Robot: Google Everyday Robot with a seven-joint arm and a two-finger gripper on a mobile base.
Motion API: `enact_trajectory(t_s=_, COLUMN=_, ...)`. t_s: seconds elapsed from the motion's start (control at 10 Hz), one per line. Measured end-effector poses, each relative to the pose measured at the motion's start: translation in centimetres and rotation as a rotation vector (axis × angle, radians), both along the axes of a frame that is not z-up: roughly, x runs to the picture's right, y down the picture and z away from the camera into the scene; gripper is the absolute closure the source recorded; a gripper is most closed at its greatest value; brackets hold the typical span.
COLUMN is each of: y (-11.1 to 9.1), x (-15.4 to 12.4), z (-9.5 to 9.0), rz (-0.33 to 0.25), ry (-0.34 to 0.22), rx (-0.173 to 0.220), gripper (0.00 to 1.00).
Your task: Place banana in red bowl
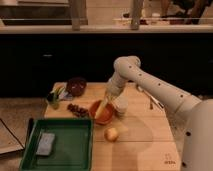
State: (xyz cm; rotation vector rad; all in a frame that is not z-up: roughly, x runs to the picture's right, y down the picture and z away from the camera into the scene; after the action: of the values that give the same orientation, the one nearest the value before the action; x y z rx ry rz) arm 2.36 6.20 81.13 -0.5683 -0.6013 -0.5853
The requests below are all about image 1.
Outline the yellow apple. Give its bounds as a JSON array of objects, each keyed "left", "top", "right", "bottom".
[{"left": 104, "top": 128, "right": 119, "bottom": 142}]

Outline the green toy vegetable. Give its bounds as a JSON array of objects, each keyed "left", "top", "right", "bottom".
[{"left": 46, "top": 86, "right": 64, "bottom": 110}]

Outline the yellow banana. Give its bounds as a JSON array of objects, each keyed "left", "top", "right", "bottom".
[{"left": 95, "top": 95, "right": 108, "bottom": 119}]

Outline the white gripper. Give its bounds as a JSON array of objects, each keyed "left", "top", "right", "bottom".
[{"left": 106, "top": 75, "right": 128, "bottom": 117}]

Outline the wooden cutting board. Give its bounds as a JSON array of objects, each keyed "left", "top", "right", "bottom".
[{"left": 43, "top": 81, "right": 182, "bottom": 171}]

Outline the grey sponge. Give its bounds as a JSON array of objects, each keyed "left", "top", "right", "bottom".
[{"left": 36, "top": 133, "right": 55, "bottom": 156}]

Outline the red bowl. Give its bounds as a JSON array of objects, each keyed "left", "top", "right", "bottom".
[{"left": 89, "top": 100, "right": 116, "bottom": 125}]

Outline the green plastic tray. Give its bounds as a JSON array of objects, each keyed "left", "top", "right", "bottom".
[{"left": 19, "top": 118, "right": 93, "bottom": 171}]

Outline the purple grapes bunch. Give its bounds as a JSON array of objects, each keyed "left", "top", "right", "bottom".
[{"left": 67, "top": 103, "right": 89, "bottom": 117}]

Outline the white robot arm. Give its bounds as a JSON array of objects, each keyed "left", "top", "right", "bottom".
[{"left": 106, "top": 56, "right": 213, "bottom": 171}]

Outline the dark maroon bowl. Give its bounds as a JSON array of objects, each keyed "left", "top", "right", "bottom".
[{"left": 66, "top": 77, "right": 87, "bottom": 97}]

